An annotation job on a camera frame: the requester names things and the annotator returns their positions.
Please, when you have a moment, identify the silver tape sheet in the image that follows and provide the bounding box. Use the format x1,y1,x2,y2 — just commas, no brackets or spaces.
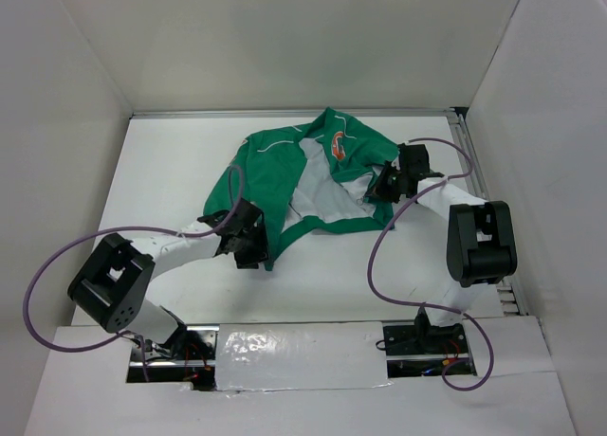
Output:
215,321,390,392

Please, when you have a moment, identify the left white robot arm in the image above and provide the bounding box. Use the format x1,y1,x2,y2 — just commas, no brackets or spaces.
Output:
67,200,269,359

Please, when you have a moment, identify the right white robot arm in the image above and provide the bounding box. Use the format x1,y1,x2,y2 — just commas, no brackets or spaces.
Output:
366,137,518,353

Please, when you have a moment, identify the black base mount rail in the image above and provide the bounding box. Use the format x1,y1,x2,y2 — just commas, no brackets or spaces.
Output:
126,321,475,392

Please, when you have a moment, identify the green zip jacket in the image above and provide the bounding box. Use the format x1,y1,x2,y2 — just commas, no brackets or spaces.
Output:
203,108,398,270

